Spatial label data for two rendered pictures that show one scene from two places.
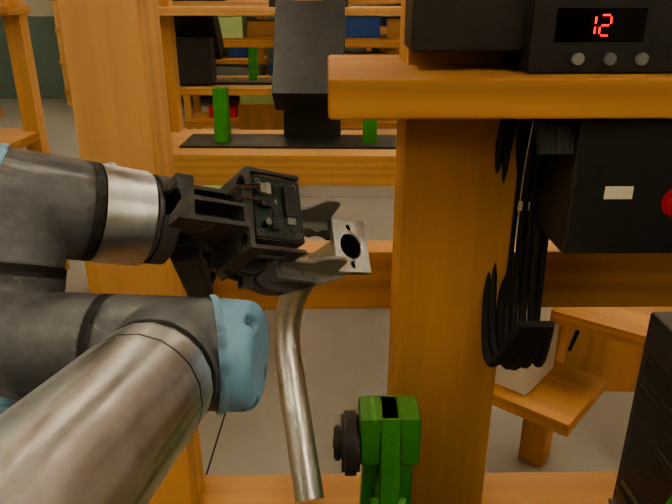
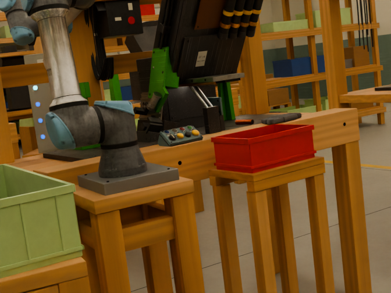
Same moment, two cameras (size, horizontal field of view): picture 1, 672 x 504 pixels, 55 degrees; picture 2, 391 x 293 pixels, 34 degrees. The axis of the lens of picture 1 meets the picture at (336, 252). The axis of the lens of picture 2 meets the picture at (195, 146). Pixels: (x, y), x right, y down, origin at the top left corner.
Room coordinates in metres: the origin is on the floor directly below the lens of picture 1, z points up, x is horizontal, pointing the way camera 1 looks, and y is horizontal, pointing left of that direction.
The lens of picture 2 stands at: (-1.85, 1.01, 1.20)
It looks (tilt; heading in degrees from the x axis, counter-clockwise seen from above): 8 degrees down; 327
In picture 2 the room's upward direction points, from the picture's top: 7 degrees counter-clockwise
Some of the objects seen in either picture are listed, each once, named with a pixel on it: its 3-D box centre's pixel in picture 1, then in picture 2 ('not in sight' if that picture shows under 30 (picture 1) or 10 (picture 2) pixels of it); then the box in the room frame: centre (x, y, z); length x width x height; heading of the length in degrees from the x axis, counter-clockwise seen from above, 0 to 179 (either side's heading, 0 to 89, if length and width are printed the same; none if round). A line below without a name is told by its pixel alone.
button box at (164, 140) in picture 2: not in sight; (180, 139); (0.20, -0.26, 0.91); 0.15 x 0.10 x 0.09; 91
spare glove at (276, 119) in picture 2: not in sight; (279, 118); (0.23, -0.79, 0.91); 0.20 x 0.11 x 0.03; 98
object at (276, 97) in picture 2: not in sight; (253, 95); (8.13, -7.00, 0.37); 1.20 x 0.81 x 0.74; 90
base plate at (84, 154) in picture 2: not in sight; (180, 135); (0.50, -0.44, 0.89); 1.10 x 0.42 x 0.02; 91
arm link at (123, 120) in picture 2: not in sight; (113, 120); (-0.08, 0.15, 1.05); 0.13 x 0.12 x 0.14; 85
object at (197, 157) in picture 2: not in sight; (219, 153); (0.22, -0.45, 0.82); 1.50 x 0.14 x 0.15; 91
